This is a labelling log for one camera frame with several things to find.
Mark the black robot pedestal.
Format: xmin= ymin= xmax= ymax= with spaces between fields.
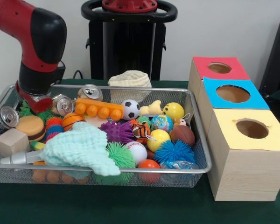
xmin=81 ymin=0 xmax=178 ymax=81

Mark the black cable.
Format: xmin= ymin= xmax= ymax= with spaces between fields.
xmin=72 ymin=69 xmax=84 ymax=80

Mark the orange plastic block tray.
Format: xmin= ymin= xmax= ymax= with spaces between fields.
xmin=74 ymin=98 xmax=126 ymax=121

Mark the cream knitted cloth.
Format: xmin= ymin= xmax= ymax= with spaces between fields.
xmin=107 ymin=70 xmax=153 ymax=103

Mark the green spiky ball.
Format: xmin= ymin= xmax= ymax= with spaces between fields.
xmin=106 ymin=142 xmax=136 ymax=168
xmin=19 ymin=100 xmax=56 ymax=123

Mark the silver wire mesh bin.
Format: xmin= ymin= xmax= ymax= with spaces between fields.
xmin=0 ymin=83 xmax=213 ymax=189

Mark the purple spiky ball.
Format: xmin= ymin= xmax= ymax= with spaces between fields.
xmin=99 ymin=121 xmax=136 ymax=143

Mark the wooden box with three holes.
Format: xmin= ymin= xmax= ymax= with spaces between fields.
xmin=188 ymin=56 xmax=280 ymax=202

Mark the striped tiger plush toy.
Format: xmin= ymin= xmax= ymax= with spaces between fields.
xmin=132 ymin=121 xmax=152 ymax=144

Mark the black flat panel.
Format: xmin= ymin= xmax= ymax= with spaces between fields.
xmin=259 ymin=15 xmax=280 ymax=94

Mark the white baseball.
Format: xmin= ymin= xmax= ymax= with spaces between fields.
xmin=126 ymin=141 xmax=148 ymax=165

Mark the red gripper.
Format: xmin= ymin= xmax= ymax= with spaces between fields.
xmin=15 ymin=81 xmax=53 ymax=114

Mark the mint green cloth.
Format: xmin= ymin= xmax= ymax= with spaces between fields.
xmin=38 ymin=122 xmax=121 ymax=176

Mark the brown toy football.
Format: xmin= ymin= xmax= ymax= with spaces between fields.
xmin=170 ymin=126 xmax=196 ymax=147

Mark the blue spiky ball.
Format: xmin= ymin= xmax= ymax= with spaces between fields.
xmin=154 ymin=139 xmax=196 ymax=164

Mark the small soccer ball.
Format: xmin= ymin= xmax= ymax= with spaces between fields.
xmin=120 ymin=99 xmax=141 ymax=121

